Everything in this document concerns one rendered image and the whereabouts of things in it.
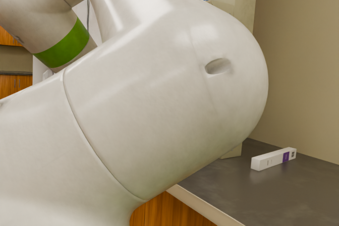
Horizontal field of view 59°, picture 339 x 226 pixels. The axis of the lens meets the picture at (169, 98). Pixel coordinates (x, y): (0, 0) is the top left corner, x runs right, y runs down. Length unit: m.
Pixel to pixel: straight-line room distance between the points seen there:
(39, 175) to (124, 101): 0.07
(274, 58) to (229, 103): 1.35
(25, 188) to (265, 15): 1.49
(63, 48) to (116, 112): 0.43
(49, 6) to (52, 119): 0.39
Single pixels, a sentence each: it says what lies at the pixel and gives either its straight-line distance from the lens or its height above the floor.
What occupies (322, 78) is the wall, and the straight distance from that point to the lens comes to 1.42.
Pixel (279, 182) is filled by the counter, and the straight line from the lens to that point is 1.04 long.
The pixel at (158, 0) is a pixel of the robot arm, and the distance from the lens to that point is 0.25.
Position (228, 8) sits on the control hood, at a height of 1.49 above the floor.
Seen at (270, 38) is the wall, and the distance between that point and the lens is 1.57.
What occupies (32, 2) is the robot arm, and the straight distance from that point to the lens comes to 0.58.
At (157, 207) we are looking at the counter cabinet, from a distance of 1.08.
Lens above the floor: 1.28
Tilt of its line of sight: 6 degrees down
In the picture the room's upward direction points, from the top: 4 degrees clockwise
